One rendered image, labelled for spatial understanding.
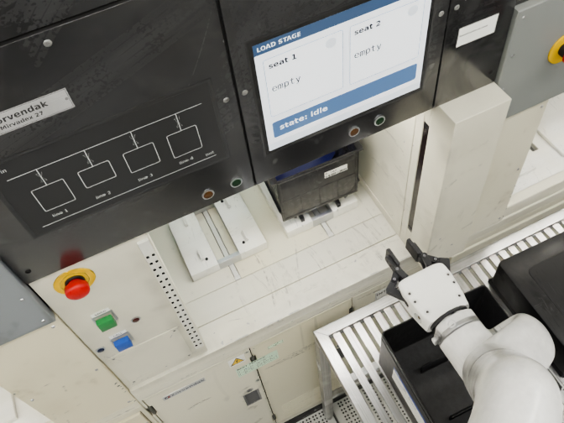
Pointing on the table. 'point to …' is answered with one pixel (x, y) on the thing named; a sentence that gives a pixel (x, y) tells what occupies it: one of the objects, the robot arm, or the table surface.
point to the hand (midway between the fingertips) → (402, 254)
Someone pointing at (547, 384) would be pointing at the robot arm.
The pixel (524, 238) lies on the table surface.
